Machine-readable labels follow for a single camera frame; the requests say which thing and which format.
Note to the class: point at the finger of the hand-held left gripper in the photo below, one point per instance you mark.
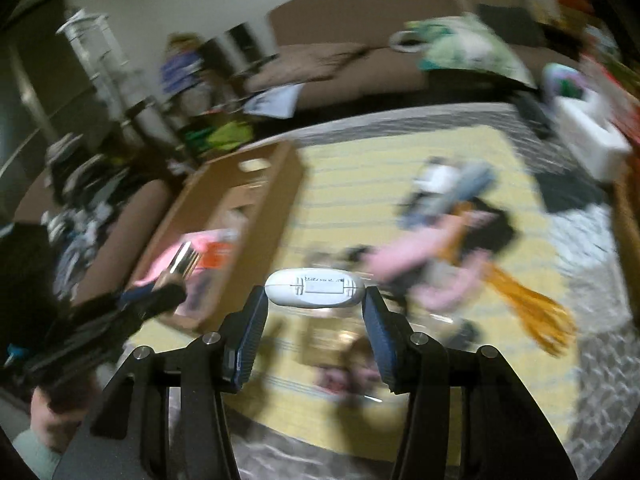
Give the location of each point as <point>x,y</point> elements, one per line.
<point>160,300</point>

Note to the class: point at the brown cardboard box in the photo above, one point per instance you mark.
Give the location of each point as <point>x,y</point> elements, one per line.
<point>272,210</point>

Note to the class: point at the yellow plaid blanket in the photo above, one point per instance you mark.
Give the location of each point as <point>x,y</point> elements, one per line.
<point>375,170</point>

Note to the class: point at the purple green pouch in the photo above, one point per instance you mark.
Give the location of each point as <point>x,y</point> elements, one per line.
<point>565,80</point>

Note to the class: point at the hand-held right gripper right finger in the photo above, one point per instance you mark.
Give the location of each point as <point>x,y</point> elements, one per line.
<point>380,340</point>

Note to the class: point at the green white printed bag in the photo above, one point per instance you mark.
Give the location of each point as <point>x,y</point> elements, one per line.
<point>470,52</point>

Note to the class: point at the black cushion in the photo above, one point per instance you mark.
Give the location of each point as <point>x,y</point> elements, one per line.
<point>510,22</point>

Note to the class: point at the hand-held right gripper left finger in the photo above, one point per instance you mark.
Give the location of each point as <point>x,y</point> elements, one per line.
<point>250,340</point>

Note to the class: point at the pink box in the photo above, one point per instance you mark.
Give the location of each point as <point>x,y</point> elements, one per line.
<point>165,260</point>

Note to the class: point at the pink cloth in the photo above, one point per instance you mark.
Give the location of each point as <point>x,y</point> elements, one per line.
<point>415,257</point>

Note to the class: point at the brown sofa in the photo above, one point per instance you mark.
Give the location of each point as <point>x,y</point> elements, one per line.
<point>350,15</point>

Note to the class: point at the white printed paper sheet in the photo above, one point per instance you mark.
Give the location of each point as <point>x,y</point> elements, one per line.
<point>275,101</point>

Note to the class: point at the blue purple bag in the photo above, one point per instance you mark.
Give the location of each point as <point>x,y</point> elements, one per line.
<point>180,67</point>

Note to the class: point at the person's left hand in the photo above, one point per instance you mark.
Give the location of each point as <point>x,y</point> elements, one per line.
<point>55,415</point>

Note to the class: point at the white foam box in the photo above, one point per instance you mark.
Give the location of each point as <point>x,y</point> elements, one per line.
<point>585,130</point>

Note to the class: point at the brown pink small item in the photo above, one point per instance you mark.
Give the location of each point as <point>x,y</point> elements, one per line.
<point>345,365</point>

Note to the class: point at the shiny gold tube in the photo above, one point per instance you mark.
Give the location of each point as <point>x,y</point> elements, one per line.
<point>180,262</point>

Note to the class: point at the bright green cloth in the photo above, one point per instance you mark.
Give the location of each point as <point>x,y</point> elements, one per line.
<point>227,135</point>

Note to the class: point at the brown seat cushion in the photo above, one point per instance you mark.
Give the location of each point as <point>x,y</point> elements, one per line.
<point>130,230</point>

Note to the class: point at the white shelf rack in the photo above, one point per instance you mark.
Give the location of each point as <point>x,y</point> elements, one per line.
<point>95,45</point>

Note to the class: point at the orange flat packet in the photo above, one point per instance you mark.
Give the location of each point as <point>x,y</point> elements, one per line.
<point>216,255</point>

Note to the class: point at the white blue item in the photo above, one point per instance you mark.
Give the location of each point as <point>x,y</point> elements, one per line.
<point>450,180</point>

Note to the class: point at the dark grey mat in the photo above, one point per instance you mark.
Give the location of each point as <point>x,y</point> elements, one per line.
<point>570,192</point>

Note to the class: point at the white oval device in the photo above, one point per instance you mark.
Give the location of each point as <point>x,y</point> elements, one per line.
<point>315,287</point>

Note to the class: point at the black pouch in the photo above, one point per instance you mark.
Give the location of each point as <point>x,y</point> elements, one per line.
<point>492,232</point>

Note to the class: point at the pile of clothes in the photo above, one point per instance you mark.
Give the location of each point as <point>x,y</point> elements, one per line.
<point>80,195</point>

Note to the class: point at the person's left forearm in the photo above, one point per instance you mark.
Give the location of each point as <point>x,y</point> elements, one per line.
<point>32,455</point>

